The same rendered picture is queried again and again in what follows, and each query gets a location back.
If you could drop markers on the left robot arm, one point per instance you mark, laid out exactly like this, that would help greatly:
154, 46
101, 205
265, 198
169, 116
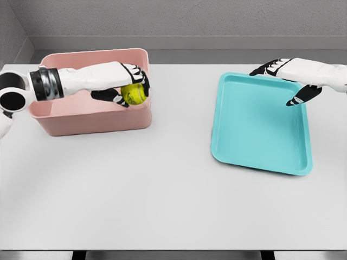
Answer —
46, 84

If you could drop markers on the pink plastic basket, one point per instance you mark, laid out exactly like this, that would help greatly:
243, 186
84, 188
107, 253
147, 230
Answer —
89, 116

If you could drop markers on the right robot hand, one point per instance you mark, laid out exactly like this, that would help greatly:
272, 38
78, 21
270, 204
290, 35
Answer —
295, 71

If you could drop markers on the yellow tennis ball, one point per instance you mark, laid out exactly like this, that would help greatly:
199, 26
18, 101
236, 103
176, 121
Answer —
134, 94

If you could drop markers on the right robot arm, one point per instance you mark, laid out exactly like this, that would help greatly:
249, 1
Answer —
333, 78

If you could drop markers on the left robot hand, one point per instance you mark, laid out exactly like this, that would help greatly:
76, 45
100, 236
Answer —
111, 74

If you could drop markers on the blue plastic tray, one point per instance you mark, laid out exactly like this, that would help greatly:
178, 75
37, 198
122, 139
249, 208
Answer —
261, 127

